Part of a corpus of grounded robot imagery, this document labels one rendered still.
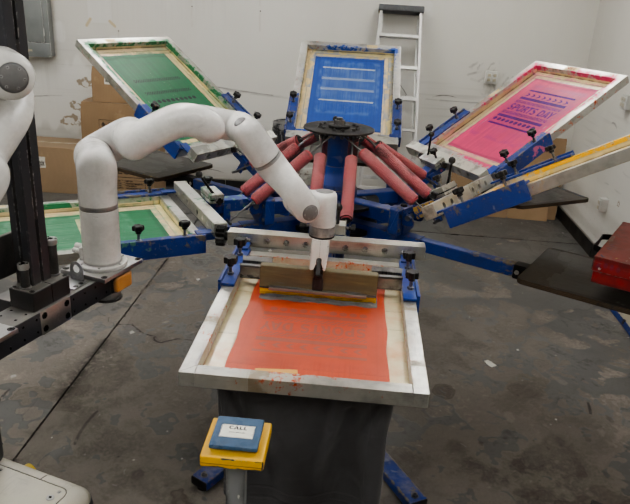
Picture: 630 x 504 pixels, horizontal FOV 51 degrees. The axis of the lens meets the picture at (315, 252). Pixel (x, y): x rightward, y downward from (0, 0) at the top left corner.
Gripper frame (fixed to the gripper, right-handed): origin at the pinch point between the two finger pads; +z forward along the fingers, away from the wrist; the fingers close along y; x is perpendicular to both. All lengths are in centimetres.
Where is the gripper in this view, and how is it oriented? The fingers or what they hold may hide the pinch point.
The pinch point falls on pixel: (318, 281)
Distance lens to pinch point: 199.4
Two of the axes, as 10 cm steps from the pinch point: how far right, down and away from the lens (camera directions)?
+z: -0.7, 9.3, 3.6
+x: 9.9, 0.9, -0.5
